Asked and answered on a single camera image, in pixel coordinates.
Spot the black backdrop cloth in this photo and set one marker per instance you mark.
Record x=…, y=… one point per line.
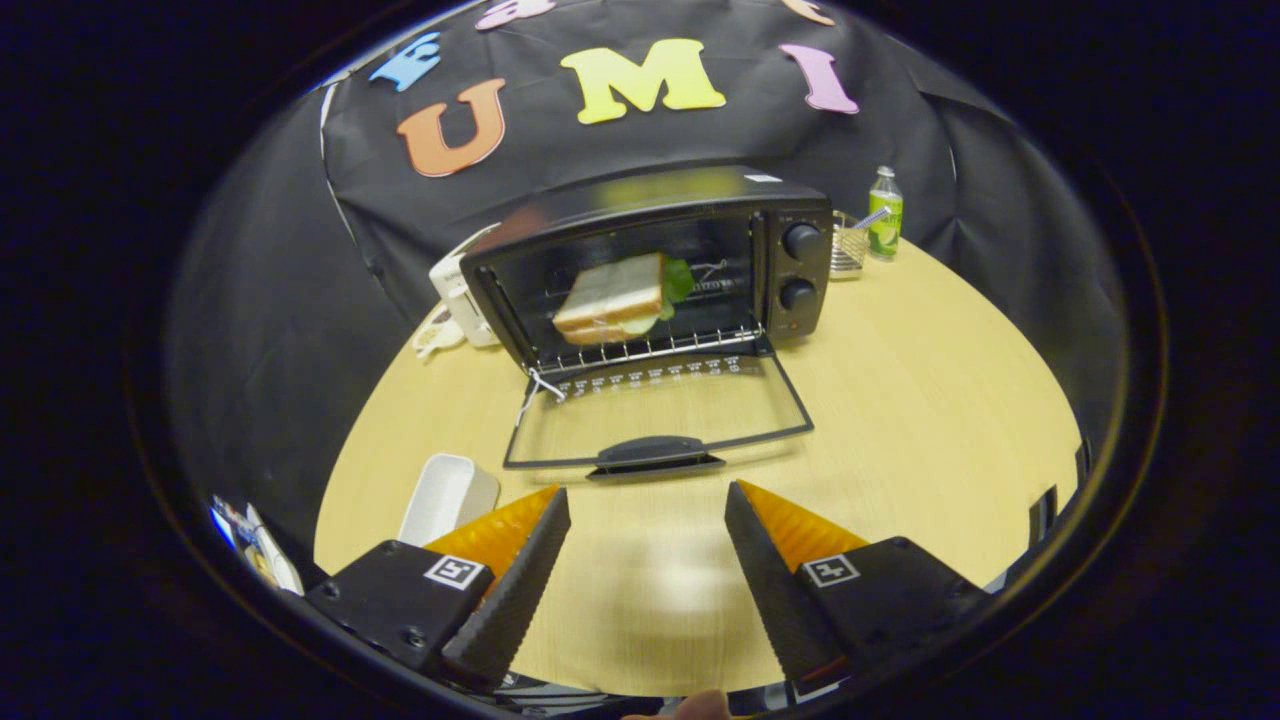
x=260, y=330

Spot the green label plastic bottle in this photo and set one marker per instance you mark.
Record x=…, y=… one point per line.
x=885, y=215

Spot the blue printed package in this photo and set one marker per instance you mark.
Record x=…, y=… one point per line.
x=250, y=540

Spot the black toaster oven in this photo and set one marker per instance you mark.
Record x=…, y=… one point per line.
x=800, y=265

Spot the sandwich with lettuce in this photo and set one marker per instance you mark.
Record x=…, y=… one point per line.
x=610, y=295

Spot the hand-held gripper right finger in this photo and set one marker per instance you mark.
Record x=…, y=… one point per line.
x=775, y=590

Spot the white rectangular tray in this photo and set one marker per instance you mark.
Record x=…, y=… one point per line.
x=445, y=495

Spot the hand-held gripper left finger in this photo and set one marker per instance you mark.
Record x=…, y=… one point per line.
x=515, y=590

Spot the white power strip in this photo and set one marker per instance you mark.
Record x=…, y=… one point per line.
x=455, y=285

